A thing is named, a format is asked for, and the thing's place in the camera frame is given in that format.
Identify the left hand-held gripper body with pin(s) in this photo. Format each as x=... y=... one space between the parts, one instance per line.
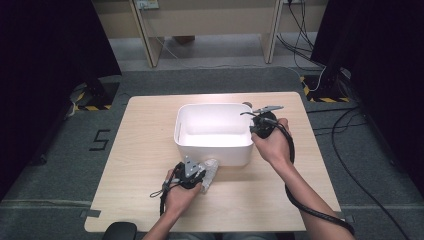
x=188 y=178

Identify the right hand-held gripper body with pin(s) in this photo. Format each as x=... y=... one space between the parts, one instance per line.
x=265 y=126

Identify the white plastic bag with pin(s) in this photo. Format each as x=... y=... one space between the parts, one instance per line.
x=210 y=171

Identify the white plastic bin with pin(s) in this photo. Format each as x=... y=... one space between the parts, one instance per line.
x=213 y=133

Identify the person's left hand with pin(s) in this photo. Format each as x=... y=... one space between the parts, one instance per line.
x=180 y=200

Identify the person's right hand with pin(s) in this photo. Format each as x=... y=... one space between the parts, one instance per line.
x=276 y=148

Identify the black stand base hazard tape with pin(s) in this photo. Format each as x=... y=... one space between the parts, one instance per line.
x=100 y=95
x=328 y=88

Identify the black chair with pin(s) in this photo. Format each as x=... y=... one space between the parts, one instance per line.
x=120 y=231

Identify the grey tape strip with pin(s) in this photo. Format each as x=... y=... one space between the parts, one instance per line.
x=349 y=218
x=90 y=213

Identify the black curtain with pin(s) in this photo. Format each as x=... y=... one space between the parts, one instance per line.
x=383 y=66
x=40 y=83

